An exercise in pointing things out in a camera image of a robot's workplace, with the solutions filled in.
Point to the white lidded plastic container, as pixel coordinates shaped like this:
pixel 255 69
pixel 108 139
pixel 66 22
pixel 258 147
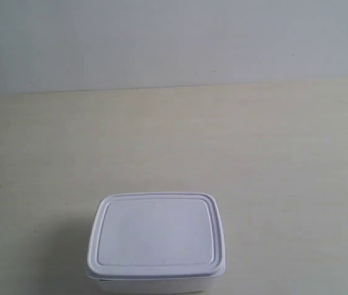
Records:
pixel 156 243

